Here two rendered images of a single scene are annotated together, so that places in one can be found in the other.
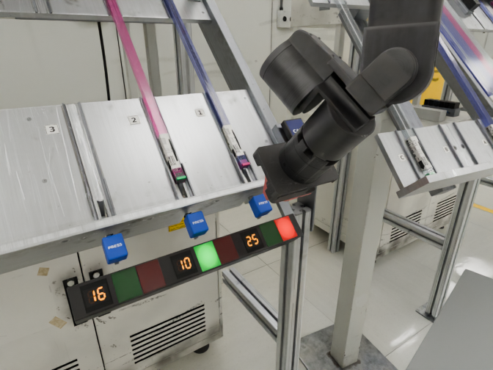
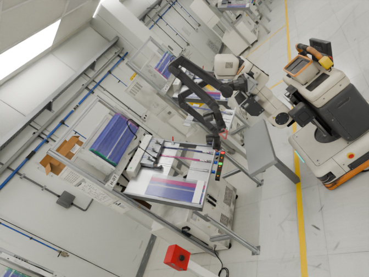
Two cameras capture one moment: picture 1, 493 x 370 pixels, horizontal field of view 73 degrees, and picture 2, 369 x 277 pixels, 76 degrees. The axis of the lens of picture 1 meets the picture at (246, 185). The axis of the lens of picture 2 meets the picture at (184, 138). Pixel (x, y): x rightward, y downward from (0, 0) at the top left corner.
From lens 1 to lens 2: 1.82 m
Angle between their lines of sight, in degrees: 12
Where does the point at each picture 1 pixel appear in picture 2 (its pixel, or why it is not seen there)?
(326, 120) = (216, 139)
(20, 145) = (193, 175)
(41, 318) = (210, 209)
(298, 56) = (208, 138)
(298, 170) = (218, 145)
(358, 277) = (240, 149)
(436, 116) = not seen: hidden behind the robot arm
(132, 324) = (221, 199)
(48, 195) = (202, 175)
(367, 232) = (231, 141)
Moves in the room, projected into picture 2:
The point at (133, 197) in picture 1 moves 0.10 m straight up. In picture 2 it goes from (207, 167) to (199, 161)
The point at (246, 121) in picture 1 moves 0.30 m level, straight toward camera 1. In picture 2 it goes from (202, 148) to (218, 150)
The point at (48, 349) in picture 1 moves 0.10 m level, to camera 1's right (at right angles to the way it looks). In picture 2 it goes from (216, 214) to (221, 205)
